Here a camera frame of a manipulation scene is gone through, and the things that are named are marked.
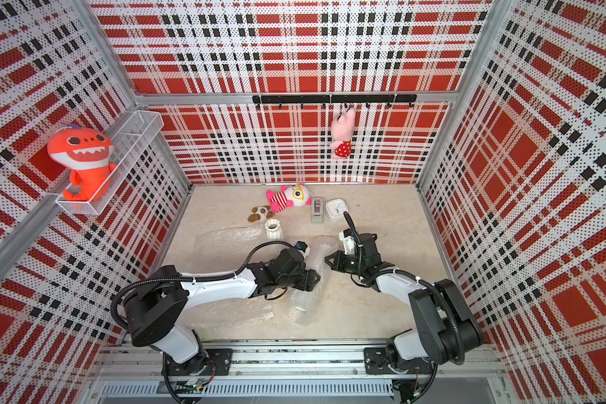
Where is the small white ribbed vase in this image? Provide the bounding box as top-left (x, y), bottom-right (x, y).
top-left (265, 218), bottom-right (284, 241)

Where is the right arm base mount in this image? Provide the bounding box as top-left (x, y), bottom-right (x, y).
top-left (364, 346), bottom-right (433, 375)

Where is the bubble wrap sheet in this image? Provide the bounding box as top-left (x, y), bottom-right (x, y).
top-left (285, 236), bottom-right (338, 326)
top-left (181, 224), bottom-right (276, 329)

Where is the pink pig plush toy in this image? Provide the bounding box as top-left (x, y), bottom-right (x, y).
top-left (330, 108), bottom-right (356, 159)

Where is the white square clock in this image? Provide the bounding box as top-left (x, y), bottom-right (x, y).
top-left (325, 198), bottom-right (348, 222)

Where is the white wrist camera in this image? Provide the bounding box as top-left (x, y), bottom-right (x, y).
top-left (295, 241), bottom-right (311, 258)
top-left (339, 229), bottom-right (358, 255)

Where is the black wall hook rail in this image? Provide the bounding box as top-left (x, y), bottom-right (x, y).
top-left (252, 94), bottom-right (418, 108)

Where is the clear acrylic wall shelf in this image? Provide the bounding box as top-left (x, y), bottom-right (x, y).
top-left (56, 110), bottom-right (163, 215)

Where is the pink striped owl plush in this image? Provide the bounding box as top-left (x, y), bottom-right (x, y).
top-left (266, 183), bottom-right (313, 214)

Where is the aluminium front rail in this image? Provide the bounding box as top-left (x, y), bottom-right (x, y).
top-left (93, 339), bottom-right (506, 377)

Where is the grey tape dispenser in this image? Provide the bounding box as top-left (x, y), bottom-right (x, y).
top-left (311, 197), bottom-right (325, 224)

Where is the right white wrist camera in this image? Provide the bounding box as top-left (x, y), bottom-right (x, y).
top-left (339, 229), bottom-right (358, 255)

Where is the brown white dog plush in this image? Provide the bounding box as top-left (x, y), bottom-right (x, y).
top-left (247, 205), bottom-right (274, 223)

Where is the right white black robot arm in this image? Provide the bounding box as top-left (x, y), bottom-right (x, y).
top-left (325, 230), bottom-right (484, 373)

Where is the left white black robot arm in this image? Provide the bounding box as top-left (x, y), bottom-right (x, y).
top-left (109, 241), bottom-right (322, 365)

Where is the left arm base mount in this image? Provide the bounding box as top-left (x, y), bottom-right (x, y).
top-left (162, 348), bottom-right (233, 376)

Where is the orange shark plush toy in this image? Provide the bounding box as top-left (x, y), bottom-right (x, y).
top-left (47, 125), bottom-right (116, 202)

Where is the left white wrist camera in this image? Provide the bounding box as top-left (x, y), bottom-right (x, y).
top-left (295, 241), bottom-right (311, 258)

